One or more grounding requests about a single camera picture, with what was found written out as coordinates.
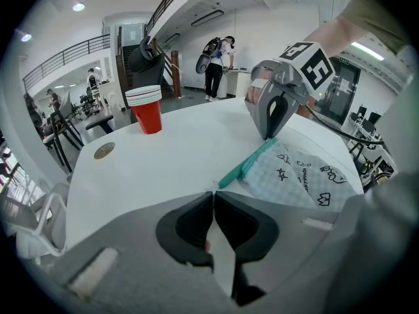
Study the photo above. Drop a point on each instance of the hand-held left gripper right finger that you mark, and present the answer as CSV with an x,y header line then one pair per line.
x,y
288,257

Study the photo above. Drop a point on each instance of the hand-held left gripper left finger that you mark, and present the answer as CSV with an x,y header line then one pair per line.
x,y
147,273

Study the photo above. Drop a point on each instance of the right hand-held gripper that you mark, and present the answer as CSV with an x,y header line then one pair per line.
x,y
311,67

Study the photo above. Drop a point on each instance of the white teal patterned cloth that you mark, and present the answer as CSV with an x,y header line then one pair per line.
x,y
288,175

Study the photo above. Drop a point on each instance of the person's right forearm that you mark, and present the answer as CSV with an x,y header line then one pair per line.
x,y
334,34

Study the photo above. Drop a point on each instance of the person's right hand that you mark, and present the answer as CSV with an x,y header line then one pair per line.
x,y
258,80

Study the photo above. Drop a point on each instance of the white counter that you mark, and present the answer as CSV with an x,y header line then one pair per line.
x,y
237,83

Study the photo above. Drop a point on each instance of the dark double door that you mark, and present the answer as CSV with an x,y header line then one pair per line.
x,y
342,93

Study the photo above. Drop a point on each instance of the long ceiling light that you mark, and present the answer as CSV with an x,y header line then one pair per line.
x,y
366,51

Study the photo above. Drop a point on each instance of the white office chair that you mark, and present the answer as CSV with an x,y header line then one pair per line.
x,y
32,218

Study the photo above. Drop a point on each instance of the red paper cup stack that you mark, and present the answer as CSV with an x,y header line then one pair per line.
x,y
147,113

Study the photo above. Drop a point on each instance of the round brass disc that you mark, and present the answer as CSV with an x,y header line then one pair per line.
x,y
104,150

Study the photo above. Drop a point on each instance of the black high-back office chair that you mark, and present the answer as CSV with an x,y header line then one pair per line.
x,y
145,64

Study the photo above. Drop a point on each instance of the person's beige white shirt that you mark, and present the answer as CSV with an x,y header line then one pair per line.
x,y
376,15

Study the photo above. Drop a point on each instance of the black stair railing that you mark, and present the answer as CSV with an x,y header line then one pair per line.
x,y
167,2

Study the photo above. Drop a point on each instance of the black balcony railing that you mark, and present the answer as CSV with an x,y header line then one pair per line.
x,y
72,52

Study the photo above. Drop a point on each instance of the round ceiling light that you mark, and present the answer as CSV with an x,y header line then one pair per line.
x,y
26,37
78,6

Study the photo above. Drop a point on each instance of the wooden stair post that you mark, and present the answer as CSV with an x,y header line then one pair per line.
x,y
176,74

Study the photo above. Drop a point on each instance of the black ceiling lamp frame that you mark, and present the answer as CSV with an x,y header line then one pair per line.
x,y
207,17

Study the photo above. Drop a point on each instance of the black frame chair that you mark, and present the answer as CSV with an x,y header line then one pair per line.
x,y
65,132

